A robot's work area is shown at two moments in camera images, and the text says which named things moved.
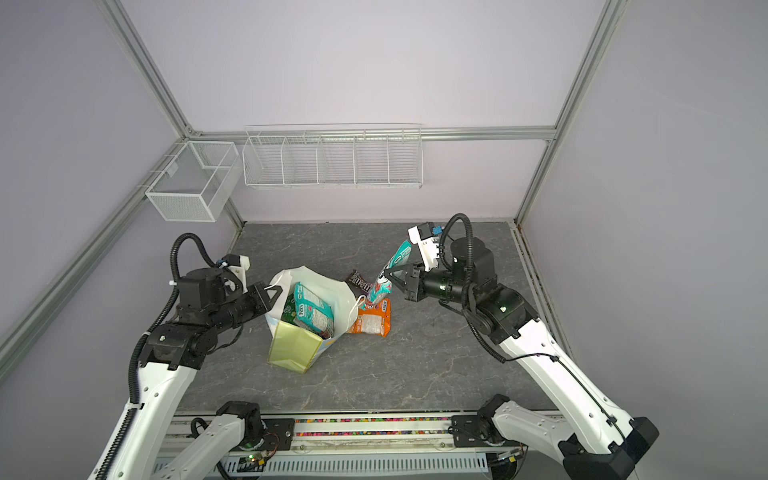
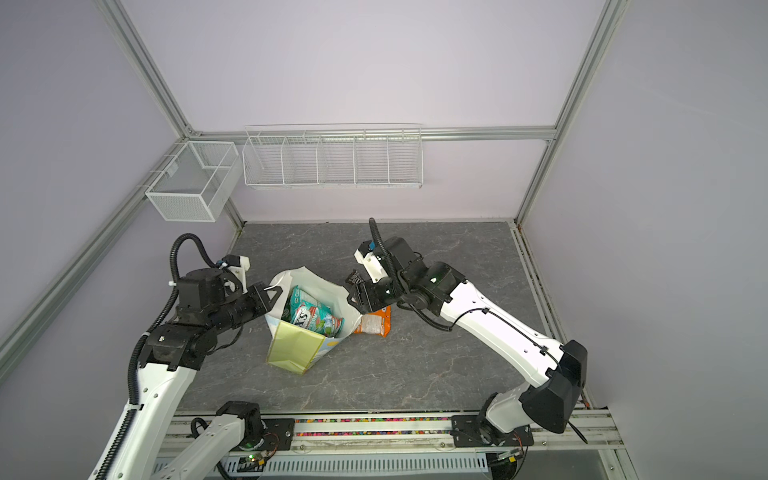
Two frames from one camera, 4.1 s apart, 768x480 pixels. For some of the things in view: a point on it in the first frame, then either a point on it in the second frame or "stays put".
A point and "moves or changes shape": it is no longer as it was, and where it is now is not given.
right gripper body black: (417, 291) -> (377, 295)
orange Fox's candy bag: (374, 320) stays put
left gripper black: (263, 304) stays put
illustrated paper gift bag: (311, 311) stays put
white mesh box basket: (197, 182) stays put
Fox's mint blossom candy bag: (383, 287) moves or changes shape
